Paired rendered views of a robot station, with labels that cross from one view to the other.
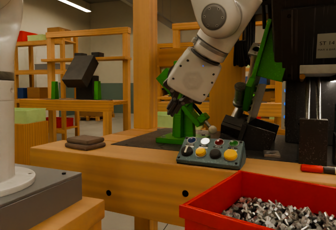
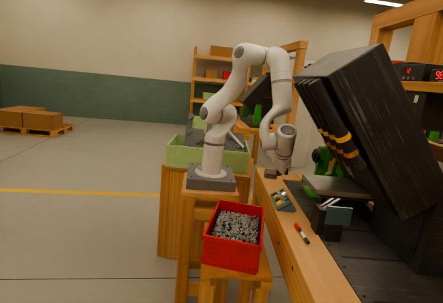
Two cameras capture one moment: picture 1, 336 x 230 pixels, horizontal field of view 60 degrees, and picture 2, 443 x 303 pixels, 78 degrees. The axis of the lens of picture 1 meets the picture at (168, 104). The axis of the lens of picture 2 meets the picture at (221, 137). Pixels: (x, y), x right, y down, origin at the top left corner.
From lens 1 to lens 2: 1.15 m
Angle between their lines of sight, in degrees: 63
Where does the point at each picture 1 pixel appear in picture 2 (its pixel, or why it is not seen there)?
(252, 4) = (282, 139)
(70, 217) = (221, 193)
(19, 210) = (208, 184)
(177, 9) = not seen: outside the picture
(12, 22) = (227, 126)
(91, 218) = (230, 198)
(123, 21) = not seen: outside the picture
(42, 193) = (217, 182)
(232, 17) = (264, 144)
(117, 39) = not seen: outside the picture
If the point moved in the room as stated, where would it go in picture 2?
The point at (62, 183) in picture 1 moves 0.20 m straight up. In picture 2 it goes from (226, 182) to (229, 148)
